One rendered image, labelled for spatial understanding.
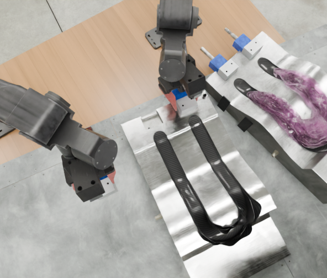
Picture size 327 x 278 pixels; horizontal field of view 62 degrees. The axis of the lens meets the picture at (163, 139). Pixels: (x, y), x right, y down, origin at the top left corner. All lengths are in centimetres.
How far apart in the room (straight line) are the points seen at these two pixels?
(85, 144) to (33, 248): 49
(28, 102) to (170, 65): 28
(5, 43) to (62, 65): 124
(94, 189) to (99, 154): 7
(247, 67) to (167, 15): 39
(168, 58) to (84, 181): 29
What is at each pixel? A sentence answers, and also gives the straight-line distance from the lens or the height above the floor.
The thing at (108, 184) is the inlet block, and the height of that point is 96.
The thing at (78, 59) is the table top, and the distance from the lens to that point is 99.
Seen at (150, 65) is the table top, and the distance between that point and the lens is 94.
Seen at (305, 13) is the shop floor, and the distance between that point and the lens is 233.
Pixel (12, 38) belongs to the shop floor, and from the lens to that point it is 221.
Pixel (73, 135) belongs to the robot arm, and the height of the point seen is 117.
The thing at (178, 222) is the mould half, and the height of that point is 93.
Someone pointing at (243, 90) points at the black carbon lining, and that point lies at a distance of 88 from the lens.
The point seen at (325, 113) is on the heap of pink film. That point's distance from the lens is 88.
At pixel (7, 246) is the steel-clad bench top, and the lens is 92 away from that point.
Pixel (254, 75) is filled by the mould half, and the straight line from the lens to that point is 90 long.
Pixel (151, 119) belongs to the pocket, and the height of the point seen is 86.
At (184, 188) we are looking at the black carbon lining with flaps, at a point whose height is 89.
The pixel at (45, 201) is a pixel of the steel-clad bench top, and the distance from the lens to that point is 88.
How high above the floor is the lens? 161
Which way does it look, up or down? 75 degrees down
